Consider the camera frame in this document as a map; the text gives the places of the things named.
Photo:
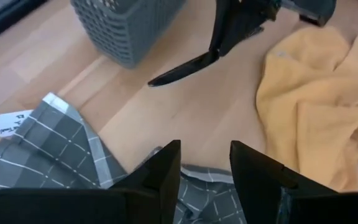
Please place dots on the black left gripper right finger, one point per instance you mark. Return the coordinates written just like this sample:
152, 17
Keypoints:
275, 199

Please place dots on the grey checked dish towel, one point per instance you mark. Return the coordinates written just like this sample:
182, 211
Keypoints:
51, 146

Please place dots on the grey plastic silverware caddy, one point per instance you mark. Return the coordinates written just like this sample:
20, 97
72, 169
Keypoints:
126, 28

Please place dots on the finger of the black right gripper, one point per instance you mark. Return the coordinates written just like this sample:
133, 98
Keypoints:
238, 21
185, 70

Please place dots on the yellow terry towel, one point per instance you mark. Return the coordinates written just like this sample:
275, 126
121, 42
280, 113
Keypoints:
319, 105

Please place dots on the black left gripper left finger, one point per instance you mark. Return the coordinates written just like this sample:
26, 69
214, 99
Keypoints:
135, 202

